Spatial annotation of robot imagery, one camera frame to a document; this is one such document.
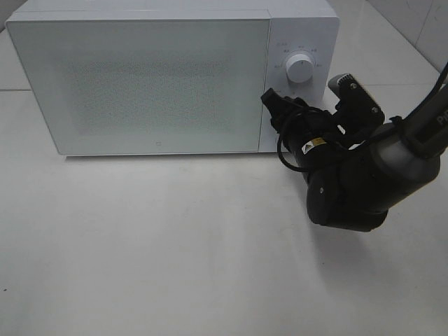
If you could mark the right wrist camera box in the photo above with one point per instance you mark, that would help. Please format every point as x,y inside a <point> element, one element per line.
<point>356,110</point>

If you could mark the upper white power knob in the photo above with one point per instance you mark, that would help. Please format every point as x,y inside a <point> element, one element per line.
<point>299,67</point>

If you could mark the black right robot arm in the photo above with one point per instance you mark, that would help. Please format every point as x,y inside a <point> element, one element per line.
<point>357,163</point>

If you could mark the white microwave oven body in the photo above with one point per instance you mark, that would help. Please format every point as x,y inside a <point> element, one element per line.
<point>294,26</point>

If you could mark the white microwave door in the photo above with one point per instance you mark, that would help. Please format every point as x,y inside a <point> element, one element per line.
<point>146,87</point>

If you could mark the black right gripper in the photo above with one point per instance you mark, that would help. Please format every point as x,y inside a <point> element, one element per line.
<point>308,129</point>

